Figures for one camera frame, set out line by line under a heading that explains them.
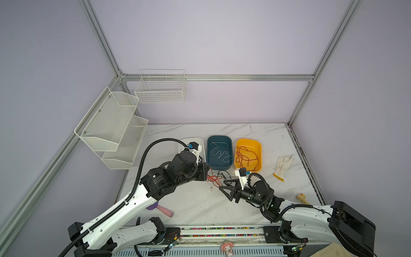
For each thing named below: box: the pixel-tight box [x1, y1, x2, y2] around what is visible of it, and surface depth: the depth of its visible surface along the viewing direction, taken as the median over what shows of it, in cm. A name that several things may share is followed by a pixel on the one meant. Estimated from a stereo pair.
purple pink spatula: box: [145, 200, 174, 218], surface depth 82 cm
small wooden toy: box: [295, 193, 311, 205], surface depth 85 cm
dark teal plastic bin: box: [206, 135, 234, 171], surface depth 104 cm
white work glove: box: [272, 154, 294, 183], surface depth 98 cm
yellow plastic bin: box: [234, 138, 263, 173], surface depth 104 cm
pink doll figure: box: [220, 242, 235, 257], surface depth 70 cm
